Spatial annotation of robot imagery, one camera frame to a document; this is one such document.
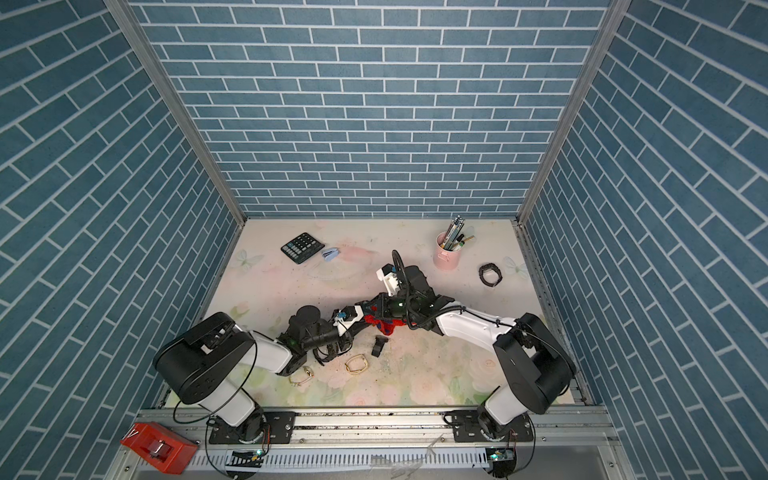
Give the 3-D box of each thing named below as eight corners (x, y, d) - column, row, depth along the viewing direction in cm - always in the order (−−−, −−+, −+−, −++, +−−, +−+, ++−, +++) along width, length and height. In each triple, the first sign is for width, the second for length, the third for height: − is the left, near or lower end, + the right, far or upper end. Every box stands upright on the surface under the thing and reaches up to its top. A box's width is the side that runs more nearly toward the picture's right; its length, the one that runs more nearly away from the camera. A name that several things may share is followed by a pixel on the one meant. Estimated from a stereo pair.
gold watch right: (344, 374, 84) (343, 372, 82) (346, 357, 87) (345, 354, 86) (367, 374, 84) (366, 372, 83) (368, 357, 87) (367, 354, 86)
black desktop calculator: (282, 251, 112) (280, 247, 110) (309, 234, 118) (308, 230, 116) (296, 265, 108) (295, 261, 106) (324, 247, 113) (322, 243, 111)
